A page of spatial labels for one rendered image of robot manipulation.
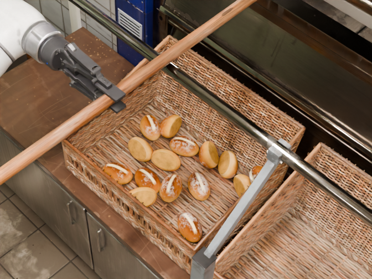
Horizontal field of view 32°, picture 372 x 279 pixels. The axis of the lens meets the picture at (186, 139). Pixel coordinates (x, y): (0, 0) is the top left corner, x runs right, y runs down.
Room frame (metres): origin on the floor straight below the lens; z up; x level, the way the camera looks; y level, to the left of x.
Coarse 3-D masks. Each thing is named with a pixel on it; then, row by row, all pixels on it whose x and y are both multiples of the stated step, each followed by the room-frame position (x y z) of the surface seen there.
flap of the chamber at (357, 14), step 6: (324, 0) 1.10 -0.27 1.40; (330, 0) 1.09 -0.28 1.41; (336, 0) 1.09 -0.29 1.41; (342, 0) 1.08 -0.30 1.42; (336, 6) 1.08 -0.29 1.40; (342, 6) 1.08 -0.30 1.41; (348, 6) 1.07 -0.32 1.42; (354, 6) 1.06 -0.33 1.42; (348, 12) 1.06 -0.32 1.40; (354, 12) 1.06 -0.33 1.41; (360, 12) 1.05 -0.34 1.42; (354, 18) 1.05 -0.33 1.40; (360, 18) 1.04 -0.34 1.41; (366, 18) 1.04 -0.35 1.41; (366, 24) 1.03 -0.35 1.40
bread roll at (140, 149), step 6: (132, 138) 1.28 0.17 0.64; (138, 138) 1.28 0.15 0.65; (132, 144) 1.26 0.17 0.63; (138, 144) 1.25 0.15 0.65; (144, 144) 1.25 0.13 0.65; (132, 150) 1.25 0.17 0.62; (138, 150) 1.24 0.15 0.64; (144, 150) 1.23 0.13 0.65; (150, 150) 1.24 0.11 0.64; (138, 156) 1.23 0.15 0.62; (144, 156) 1.22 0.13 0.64; (150, 156) 1.22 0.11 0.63
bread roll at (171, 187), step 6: (174, 174) 1.16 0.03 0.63; (168, 180) 1.13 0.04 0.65; (174, 180) 1.13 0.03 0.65; (180, 180) 1.14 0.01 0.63; (162, 186) 1.11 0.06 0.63; (168, 186) 1.11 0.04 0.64; (174, 186) 1.11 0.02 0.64; (180, 186) 1.12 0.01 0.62; (162, 192) 1.09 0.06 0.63; (168, 192) 1.09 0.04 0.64; (174, 192) 1.09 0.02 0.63; (162, 198) 1.08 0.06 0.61; (168, 198) 1.08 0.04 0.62; (174, 198) 1.08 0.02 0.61
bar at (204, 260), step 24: (72, 0) 1.32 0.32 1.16; (120, 24) 1.23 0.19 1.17; (144, 48) 1.15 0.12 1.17; (168, 72) 1.08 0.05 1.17; (216, 96) 1.01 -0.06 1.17; (240, 120) 0.94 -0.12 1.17; (264, 144) 0.89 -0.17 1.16; (288, 144) 0.89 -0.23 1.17; (264, 168) 0.85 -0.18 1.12; (312, 168) 0.82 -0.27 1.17; (336, 192) 0.77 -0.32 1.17; (240, 216) 0.78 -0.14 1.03; (360, 216) 0.72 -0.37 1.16; (216, 240) 0.74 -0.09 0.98; (192, 264) 0.71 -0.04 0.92
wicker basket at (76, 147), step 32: (192, 64) 1.47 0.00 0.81; (128, 96) 1.41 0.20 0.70; (160, 96) 1.48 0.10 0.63; (192, 96) 1.42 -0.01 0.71; (224, 96) 1.37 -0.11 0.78; (256, 96) 1.31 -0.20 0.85; (96, 128) 1.29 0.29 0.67; (128, 128) 1.36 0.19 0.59; (192, 128) 1.38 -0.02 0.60; (224, 128) 1.32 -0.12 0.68; (288, 128) 1.22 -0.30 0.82; (96, 160) 1.22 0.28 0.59; (128, 160) 1.23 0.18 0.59; (192, 160) 1.25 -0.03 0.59; (256, 160) 1.23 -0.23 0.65; (96, 192) 1.10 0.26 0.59; (128, 192) 1.02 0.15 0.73; (224, 192) 1.14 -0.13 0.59; (160, 224) 0.93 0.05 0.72; (192, 256) 0.85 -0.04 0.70
